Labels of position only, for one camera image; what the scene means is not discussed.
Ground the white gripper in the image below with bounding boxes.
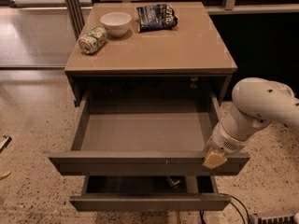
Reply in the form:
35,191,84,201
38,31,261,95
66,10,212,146
203,121,249,169

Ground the grey top drawer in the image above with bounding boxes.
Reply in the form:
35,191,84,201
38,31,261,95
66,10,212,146
49,91,249,176

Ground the grey drawer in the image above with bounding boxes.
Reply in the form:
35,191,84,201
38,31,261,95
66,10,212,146
49,91,249,176
70,176,231,212

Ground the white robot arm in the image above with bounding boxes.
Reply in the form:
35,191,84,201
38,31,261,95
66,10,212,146
203,77,299,169

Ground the silver can in drawer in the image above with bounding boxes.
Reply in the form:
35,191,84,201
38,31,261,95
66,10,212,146
166,175,181,189

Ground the brown drawer cabinet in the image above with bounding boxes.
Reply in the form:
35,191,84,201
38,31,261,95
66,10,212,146
65,2,237,101

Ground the grey bottom drawer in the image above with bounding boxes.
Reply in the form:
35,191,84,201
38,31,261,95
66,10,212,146
70,176,231,212

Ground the grey power strip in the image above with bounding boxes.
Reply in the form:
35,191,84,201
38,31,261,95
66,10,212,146
249,214,297,224

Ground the blue chip bag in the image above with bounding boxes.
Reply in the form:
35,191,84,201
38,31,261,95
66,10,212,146
135,4,178,33

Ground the white ceramic bowl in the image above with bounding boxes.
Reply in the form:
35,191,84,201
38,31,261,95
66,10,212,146
100,12,132,37

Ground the metal tool on floor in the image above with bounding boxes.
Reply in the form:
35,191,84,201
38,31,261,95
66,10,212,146
0,135,12,152

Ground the yellow object on floor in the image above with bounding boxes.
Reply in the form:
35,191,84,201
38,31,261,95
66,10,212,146
0,171,11,180

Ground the black floor cable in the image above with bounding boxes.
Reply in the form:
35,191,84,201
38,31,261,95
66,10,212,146
199,192,251,224

